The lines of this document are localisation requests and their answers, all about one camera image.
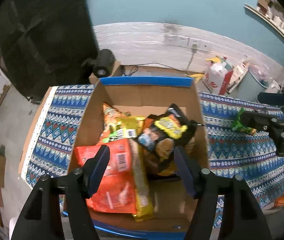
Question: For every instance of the small cardboard box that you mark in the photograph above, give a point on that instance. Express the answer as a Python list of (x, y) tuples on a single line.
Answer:
[(100, 72)]

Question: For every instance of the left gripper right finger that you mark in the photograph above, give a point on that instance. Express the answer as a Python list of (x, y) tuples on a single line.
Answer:
[(194, 178)]

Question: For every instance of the black round speaker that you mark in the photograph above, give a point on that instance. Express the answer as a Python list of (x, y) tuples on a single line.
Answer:
[(105, 58)]

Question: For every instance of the yellow biscuit long pack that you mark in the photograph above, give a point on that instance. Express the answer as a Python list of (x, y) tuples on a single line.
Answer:
[(144, 205)]

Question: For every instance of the red snack bag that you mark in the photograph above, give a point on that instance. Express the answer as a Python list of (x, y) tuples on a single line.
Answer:
[(116, 192)]

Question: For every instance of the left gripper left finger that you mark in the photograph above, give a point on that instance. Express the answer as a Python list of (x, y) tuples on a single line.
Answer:
[(94, 170)]

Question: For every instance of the red white paper bag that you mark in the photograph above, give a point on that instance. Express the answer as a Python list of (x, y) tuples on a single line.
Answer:
[(218, 74)]

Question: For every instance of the white flat carton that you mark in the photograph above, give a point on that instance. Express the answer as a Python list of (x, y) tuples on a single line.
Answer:
[(239, 72)]

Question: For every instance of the blue cardboard box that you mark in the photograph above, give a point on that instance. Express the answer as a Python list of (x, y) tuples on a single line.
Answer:
[(141, 96)]

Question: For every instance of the white wall socket strip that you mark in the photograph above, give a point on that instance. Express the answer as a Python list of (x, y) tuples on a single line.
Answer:
[(186, 42)]

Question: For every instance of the white electric kettle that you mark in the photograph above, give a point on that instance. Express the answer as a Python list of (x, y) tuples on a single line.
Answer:
[(274, 87)]

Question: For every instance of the yellow long snack pack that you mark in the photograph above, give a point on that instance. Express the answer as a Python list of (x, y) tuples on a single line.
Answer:
[(134, 125)]

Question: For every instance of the dark hanging garment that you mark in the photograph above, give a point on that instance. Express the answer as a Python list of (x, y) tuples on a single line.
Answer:
[(45, 43)]

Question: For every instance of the orange chips bag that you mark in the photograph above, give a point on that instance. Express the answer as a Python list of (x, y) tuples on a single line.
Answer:
[(114, 125)]

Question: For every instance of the patterned blue table cloth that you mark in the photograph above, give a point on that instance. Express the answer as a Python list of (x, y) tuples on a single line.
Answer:
[(49, 147)]

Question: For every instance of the black yellow cookie bag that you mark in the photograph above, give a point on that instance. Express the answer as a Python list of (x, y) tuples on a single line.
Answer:
[(167, 131)]

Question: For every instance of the green snack bag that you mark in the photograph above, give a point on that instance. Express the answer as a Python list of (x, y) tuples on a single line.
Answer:
[(238, 126)]

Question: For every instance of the light blue trash bin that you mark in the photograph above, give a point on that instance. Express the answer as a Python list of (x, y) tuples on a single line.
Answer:
[(250, 86)]

